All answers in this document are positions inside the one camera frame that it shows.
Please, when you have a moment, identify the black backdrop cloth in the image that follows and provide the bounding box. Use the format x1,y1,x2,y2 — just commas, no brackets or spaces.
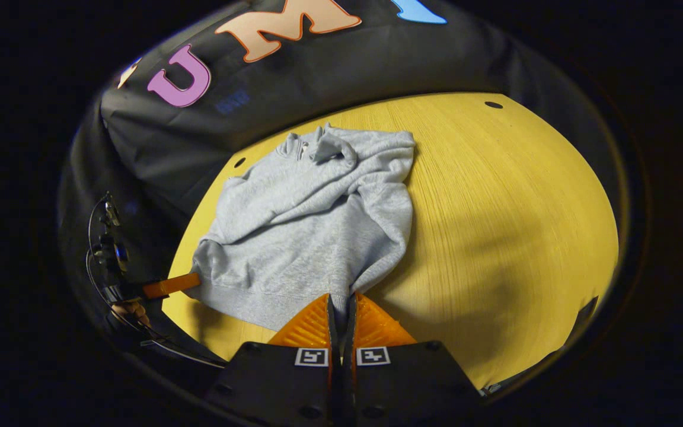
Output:
60,0,627,362

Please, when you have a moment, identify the gray zip-neck sweatshirt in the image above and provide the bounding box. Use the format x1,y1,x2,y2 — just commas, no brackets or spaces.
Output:
190,123,416,333

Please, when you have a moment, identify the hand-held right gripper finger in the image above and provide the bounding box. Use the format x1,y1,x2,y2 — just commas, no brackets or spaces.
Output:
206,294,342,425
341,292,481,425

